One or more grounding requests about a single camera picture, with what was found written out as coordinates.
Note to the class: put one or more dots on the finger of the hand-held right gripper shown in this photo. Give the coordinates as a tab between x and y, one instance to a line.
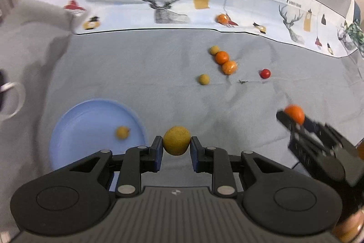
312	125
286	120

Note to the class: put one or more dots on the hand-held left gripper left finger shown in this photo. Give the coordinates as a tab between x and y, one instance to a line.
157	153

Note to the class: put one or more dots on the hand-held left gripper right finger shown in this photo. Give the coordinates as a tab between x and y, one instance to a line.
195	154

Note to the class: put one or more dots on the small orange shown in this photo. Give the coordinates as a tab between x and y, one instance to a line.
222	18
295	113
221	57

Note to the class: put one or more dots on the yellow-brown longan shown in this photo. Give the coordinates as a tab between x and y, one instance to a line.
214	50
204	79
122	132
176	140

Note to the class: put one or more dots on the red cherry tomato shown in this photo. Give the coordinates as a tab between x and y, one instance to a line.
265	73

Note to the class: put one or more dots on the blue round plate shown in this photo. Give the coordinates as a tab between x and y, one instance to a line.
85	129

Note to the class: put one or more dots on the orange tomato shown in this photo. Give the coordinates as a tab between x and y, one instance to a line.
229	67

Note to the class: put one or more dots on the person's right forearm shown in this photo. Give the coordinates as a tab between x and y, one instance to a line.
350	227

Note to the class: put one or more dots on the small dry stem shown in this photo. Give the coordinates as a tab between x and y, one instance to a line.
242	81

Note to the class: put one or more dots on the green patterned cloth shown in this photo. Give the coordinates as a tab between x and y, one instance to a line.
355	31

